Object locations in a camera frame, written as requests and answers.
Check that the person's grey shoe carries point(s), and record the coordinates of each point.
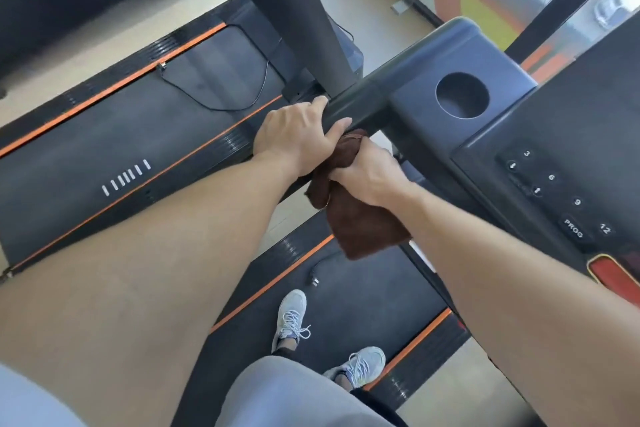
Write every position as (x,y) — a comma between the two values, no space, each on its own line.
(290,311)
(360,364)

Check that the black window frame post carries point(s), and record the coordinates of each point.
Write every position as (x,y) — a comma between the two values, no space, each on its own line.
(565,1)

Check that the person's right hand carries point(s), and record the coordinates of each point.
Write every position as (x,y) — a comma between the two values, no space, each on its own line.
(375,176)

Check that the brown microfibre cloth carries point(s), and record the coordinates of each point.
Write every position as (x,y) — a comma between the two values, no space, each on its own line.
(360,231)

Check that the grey metal floor bracket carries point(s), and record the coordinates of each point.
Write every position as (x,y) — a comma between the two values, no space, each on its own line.
(402,2)

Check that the person's left hand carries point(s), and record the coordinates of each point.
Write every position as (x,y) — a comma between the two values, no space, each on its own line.
(295,136)

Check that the black treadmill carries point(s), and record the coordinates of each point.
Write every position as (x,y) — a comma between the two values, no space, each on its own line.
(425,66)
(125,141)

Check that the person's right grey shoe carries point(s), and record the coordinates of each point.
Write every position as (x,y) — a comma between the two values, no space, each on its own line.
(360,364)

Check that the person's right forearm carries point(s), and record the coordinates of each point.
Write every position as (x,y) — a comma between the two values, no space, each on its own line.
(540,311)

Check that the person's grey shirt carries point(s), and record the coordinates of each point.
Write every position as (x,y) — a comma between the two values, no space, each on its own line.
(280,396)

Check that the person's left grey shoe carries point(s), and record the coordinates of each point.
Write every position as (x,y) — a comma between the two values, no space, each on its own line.
(290,311)

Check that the person's left forearm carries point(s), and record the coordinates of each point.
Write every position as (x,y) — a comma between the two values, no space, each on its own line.
(125,281)

